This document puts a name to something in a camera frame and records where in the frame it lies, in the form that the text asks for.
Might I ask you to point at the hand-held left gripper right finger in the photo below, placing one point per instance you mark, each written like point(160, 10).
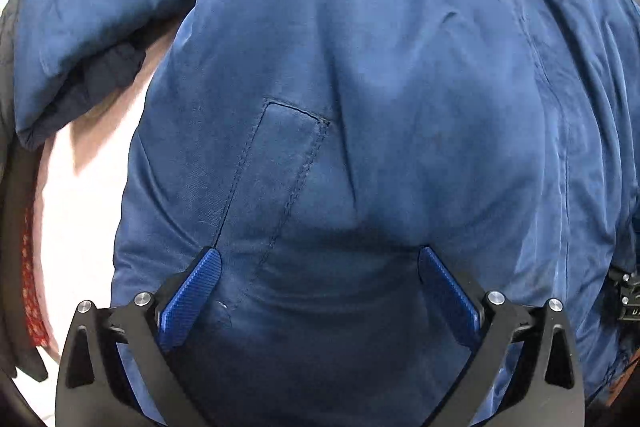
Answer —
point(447, 294)

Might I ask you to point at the navy blue jacket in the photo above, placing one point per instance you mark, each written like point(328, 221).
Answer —
point(375, 107)

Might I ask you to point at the pink bed sheet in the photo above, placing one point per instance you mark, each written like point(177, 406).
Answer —
point(85, 207)

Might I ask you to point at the red patterned cloth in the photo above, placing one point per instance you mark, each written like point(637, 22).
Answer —
point(34, 287)

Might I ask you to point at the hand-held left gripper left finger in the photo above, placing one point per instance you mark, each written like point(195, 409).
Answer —
point(192, 294)

